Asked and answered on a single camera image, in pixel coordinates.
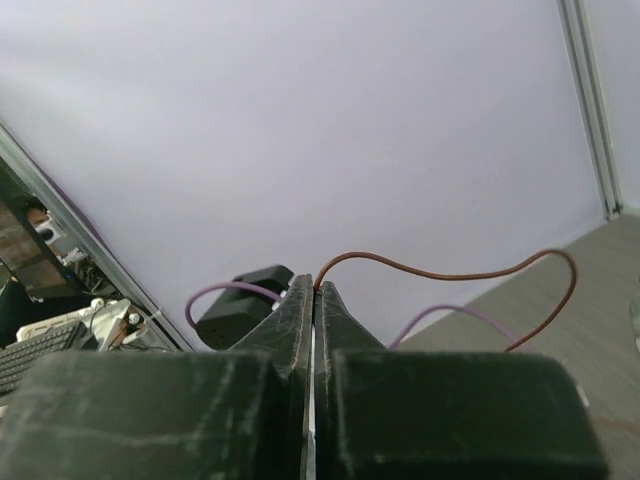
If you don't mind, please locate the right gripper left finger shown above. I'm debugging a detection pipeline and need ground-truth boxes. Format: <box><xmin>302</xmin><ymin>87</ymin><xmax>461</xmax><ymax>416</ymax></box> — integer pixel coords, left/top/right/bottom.
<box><xmin>1</xmin><ymin>275</ymin><xmax>313</xmax><ymax>479</ymax></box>

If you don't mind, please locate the black keyboard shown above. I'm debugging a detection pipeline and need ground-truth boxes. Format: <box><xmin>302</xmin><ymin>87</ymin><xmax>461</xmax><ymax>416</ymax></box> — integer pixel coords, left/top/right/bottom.
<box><xmin>1</xmin><ymin>321</ymin><xmax>92</xmax><ymax>397</ymax></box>

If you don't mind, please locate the dark brown wire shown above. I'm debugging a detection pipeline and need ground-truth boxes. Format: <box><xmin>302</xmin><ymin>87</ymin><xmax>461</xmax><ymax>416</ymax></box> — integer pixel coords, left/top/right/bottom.
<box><xmin>313</xmin><ymin>248</ymin><xmax>577</xmax><ymax>353</ymax></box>

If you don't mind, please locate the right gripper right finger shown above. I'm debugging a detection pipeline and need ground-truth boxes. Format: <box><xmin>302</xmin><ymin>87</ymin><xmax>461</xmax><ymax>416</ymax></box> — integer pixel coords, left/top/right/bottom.
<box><xmin>313</xmin><ymin>283</ymin><xmax>610</xmax><ymax>480</ymax></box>

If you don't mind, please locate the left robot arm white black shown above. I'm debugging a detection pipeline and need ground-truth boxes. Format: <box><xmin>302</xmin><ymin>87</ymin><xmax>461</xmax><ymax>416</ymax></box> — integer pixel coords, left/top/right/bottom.
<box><xmin>185</xmin><ymin>265</ymin><xmax>294</xmax><ymax>350</ymax></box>

